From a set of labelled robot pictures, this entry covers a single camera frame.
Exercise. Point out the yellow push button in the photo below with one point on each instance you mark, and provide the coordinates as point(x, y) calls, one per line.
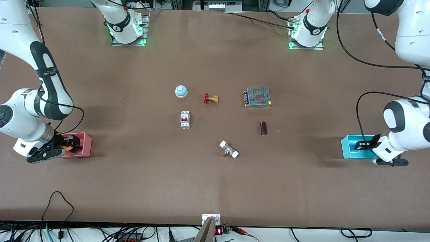
point(68, 147)

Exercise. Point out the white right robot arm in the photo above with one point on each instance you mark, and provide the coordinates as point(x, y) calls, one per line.
point(50, 84)

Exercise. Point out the pink plastic bin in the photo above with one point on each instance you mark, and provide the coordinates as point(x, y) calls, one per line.
point(85, 149)

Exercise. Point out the cyan plastic bin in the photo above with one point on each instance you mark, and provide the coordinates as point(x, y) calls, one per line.
point(347, 148)

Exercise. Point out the dark brown cylindrical capacitor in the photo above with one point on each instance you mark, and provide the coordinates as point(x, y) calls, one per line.
point(263, 128)

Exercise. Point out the white circuit breaker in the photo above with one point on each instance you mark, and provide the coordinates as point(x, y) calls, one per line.
point(185, 120)

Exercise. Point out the metal mesh power supply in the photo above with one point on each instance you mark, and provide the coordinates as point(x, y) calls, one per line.
point(258, 96)

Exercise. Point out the blue call bell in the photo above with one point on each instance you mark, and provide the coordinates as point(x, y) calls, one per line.
point(181, 90)

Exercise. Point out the brass fitting white caps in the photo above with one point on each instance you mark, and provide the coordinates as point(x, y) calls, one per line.
point(229, 149)

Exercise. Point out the red clip lead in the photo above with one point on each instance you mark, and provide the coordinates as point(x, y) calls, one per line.
point(247, 233)

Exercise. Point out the grey metal bar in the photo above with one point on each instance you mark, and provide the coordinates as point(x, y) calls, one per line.
point(205, 233)

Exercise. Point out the red digit display board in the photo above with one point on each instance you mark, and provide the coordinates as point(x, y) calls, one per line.
point(219, 231)

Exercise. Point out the silver equipment rack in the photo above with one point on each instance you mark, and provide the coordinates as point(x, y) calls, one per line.
point(216, 6)

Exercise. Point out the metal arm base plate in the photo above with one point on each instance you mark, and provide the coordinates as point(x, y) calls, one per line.
point(146, 23)
point(318, 47)

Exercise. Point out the white bracket plate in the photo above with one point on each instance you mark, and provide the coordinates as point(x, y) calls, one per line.
point(205, 218)

